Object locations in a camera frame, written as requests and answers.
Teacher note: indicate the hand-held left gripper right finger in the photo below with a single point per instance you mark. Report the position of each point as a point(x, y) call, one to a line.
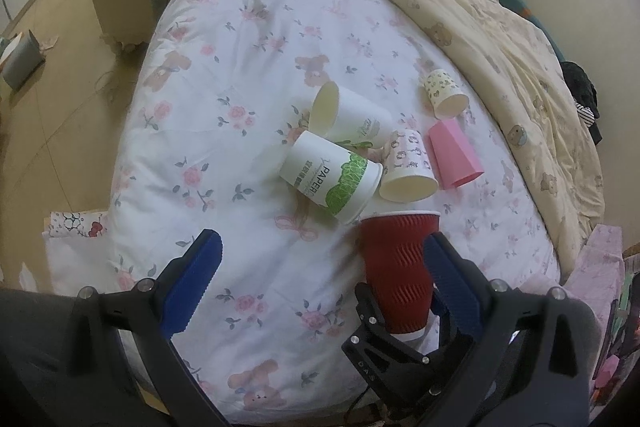
point(452, 284)

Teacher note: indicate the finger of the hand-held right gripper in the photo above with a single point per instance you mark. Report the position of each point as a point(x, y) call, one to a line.
point(452, 357)
point(372, 347)

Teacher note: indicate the white cup with leaf print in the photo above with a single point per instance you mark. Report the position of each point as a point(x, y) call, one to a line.
point(361, 117)

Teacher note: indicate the cream bear print quilt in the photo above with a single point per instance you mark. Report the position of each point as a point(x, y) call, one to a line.
point(500, 32)

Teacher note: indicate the grey waste bin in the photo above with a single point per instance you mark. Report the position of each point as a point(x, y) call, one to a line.
point(22, 57)

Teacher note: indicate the yellow patterned paper cup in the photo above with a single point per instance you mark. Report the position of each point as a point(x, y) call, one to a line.
point(441, 89)

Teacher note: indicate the pink paper cup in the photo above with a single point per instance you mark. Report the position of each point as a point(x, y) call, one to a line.
point(454, 153)

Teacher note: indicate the dark clothing pile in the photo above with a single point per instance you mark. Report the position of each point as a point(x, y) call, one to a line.
point(582, 87)

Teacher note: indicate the white cup with green print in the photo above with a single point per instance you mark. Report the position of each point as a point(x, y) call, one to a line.
point(320, 167)

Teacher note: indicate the red ribbed paper cup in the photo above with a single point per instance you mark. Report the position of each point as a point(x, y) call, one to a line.
point(395, 257)

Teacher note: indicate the white cup with pink figures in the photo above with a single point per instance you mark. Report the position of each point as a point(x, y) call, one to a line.
point(407, 159)

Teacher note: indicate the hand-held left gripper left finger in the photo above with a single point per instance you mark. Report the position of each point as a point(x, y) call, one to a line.
point(199, 274)

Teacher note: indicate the pink patterned cloth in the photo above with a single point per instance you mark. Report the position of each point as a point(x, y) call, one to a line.
point(600, 267)

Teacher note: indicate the white printed cloth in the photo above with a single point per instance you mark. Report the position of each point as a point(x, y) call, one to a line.
point(75, 223)

